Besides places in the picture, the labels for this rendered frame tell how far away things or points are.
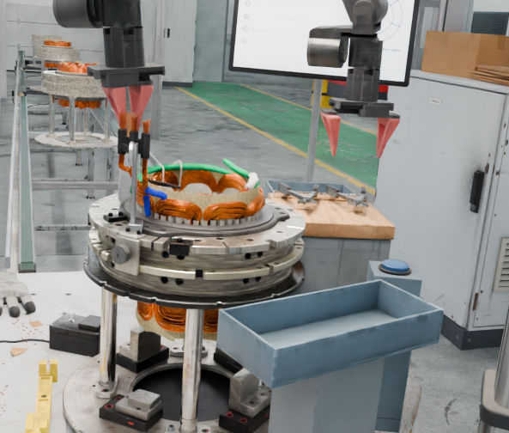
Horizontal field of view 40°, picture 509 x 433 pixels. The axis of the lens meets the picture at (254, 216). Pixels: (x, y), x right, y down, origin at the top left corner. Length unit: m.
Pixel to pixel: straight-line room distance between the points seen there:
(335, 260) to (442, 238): 2.29
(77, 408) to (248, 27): 1.30
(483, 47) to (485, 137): 0.60
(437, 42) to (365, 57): 2.62
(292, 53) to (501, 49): 1.84
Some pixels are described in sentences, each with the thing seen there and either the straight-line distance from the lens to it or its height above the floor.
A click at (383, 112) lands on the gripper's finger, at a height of 1.24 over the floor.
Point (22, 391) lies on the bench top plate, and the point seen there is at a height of 0.78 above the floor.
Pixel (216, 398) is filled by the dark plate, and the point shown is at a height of 0.78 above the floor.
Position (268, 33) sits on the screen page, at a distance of 2.08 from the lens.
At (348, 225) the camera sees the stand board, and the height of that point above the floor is 1.06.
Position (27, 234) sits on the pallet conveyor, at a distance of 2.05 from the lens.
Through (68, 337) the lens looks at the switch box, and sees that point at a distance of 1.31.
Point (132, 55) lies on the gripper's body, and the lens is 1.04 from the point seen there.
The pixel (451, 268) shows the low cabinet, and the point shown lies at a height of 0.35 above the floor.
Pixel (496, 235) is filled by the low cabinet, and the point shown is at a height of 0.56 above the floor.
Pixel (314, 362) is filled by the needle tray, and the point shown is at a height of 1.04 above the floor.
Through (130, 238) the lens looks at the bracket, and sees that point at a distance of 0.92.
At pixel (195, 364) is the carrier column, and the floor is 0.92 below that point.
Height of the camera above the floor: 1.37
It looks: 15 degrees down
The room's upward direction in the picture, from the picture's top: 5 degrees clockwise
